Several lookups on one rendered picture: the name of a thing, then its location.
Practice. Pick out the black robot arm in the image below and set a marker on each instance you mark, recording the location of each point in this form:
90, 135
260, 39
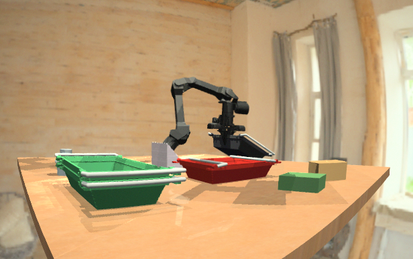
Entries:
180, 135

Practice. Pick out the green rectangular block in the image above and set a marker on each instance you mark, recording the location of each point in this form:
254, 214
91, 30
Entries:
302, 182

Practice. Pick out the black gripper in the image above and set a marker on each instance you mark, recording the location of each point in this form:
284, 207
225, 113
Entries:
226, 120

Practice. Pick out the tan block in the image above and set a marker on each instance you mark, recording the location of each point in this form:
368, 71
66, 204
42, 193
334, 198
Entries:
335, 169

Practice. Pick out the grey cylinder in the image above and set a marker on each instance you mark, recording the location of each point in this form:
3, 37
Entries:
60, 172
66, 151

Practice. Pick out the red plastic tray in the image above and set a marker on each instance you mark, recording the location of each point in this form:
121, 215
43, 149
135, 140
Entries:
237, 169

